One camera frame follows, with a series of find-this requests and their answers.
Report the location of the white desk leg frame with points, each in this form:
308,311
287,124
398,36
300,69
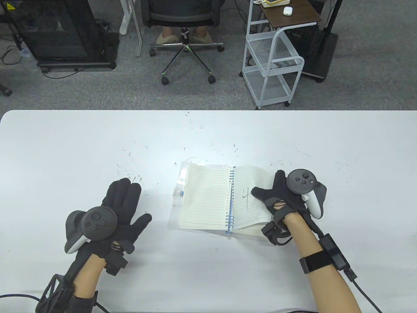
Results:
124,19

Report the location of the black chair caster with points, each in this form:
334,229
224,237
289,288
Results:
6,91

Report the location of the black left glove sensor box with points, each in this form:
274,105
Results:
116,262

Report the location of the white cart with wooden top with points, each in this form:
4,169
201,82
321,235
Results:
299,16

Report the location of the black glove sensor box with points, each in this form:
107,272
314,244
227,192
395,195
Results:
272,231
116,262

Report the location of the person's right hand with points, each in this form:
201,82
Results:
277,195

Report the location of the black cabinet on wheels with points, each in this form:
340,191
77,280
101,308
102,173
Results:
55,32

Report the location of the black right glove sensor box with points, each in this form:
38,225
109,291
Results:
272,231

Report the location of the person's left forearm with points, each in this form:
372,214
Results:
89,277

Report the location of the black white right controller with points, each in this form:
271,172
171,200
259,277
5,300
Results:
301,181

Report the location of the spiral notebook with clear cover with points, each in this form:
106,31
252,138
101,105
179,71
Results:
205,195

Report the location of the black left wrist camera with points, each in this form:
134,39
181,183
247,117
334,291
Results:
52,293

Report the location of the person's left hand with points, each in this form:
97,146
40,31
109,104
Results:
125,195

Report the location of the black monitor stand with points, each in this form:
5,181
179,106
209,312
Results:
327,52

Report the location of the black office chair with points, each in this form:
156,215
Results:
182,14

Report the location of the person's right forearm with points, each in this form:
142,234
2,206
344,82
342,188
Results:
319,287

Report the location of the cream plastic box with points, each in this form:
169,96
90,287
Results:
273,3

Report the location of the white earbuds case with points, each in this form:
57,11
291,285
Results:
287,10

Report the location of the black white left controller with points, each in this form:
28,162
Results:
97,225

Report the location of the black white controller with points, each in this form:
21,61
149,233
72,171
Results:
97,225
301,181

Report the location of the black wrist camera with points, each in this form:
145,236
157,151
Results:
52,293
335,254

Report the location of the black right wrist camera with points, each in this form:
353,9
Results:
335,254

